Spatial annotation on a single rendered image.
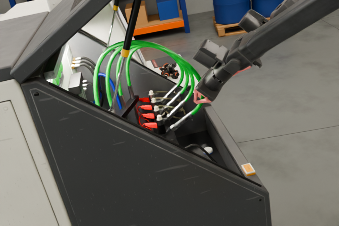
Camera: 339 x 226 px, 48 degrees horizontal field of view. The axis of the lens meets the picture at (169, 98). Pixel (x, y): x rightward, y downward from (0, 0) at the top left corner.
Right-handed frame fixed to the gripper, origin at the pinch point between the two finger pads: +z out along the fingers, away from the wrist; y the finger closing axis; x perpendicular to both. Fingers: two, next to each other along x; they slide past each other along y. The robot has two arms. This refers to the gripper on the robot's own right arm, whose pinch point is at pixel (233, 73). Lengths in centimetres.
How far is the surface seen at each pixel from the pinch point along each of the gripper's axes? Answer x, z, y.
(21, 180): 51, 41, 41
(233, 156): 13.3, 20.8, -15.6
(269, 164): -110, 71, -101
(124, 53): 41, 0, 37
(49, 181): 50, 39, 35
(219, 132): -3.9, 23.7, -12.7
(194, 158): 39.8, 14.8, 5.0
